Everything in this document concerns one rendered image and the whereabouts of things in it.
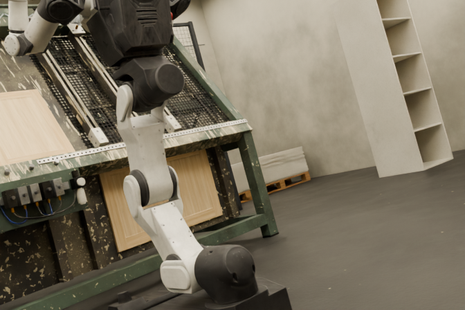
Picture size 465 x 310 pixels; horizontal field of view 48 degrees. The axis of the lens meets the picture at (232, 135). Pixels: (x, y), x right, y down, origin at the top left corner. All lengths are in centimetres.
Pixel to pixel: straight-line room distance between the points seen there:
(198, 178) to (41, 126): 120
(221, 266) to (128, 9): 90
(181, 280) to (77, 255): 156
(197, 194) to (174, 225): 184
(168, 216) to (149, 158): 23
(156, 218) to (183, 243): 14
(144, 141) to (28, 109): 151
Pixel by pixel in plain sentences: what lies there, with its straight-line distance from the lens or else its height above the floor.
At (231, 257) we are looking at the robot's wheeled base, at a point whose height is 33.
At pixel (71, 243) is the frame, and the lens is 330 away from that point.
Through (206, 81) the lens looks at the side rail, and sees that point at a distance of 416.
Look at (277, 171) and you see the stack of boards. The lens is 802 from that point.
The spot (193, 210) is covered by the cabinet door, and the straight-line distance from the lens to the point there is 376.
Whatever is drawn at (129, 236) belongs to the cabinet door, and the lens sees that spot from 346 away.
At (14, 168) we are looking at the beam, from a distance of 298.
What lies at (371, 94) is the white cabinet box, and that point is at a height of 93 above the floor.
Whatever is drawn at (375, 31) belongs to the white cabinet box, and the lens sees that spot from 592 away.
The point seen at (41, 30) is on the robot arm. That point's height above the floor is 124.
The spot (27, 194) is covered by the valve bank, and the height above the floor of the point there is 72.
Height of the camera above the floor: 62
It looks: 3 degrees up
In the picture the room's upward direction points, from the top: 15 degrees counter-clockwise
